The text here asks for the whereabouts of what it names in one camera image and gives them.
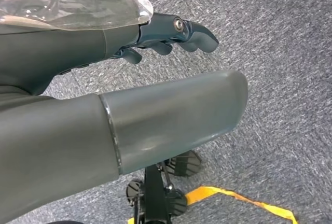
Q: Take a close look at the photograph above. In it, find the yellow floor tape square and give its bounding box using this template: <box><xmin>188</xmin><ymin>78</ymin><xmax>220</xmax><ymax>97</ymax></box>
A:
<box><xmin>127</xmin><ymin>185</ymin><xmax>299</xmax><ymax>224</ymax></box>

